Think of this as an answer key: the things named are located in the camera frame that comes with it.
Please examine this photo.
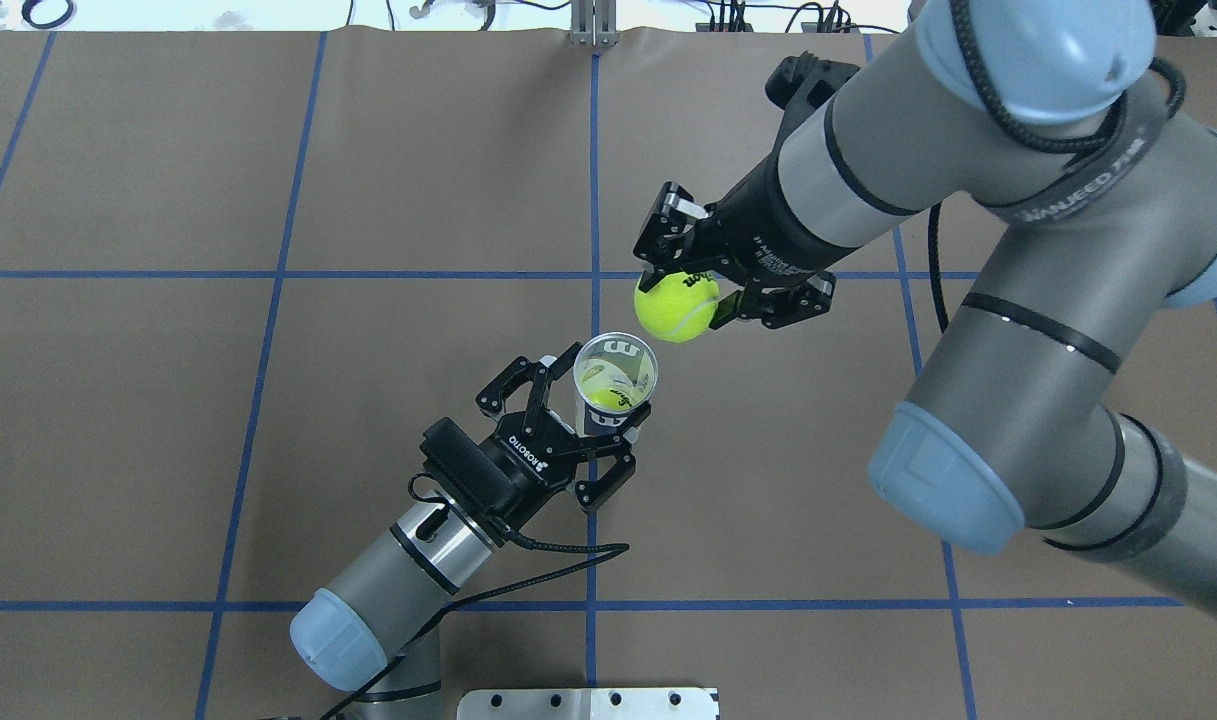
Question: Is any white pedestal column base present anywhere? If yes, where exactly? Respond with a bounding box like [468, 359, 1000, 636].
[454, 687, 720, 719]

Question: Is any yellow tennis ball Wilson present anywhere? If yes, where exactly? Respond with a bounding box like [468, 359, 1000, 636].
[634, 272, 720, 343]

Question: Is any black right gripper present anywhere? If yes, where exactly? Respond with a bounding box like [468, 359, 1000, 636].
[634, 152, 837, 331]

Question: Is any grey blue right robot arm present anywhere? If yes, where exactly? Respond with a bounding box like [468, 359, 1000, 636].
[634, 1, 1217, 619]

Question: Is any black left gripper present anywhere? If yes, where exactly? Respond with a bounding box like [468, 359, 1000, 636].
[475, 342, 654, 514]

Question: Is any blue tape roll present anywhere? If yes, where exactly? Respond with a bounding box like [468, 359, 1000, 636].
[19, 0, 78, 30]

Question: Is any aluminium frame post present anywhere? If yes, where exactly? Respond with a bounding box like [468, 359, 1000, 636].
[570, 0, 619, 50]

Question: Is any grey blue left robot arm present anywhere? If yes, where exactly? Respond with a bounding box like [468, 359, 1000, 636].
[291, 332, 658, 719]

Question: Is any yellow tennis ball black text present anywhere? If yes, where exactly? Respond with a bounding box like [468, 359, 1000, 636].
[587, 387, 636, 415]

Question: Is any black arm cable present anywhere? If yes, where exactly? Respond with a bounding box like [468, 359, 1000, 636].
[268, 469, 630, 720]

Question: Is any clear tennis ball tube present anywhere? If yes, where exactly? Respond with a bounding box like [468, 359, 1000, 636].
[572, 332, 658, 431]

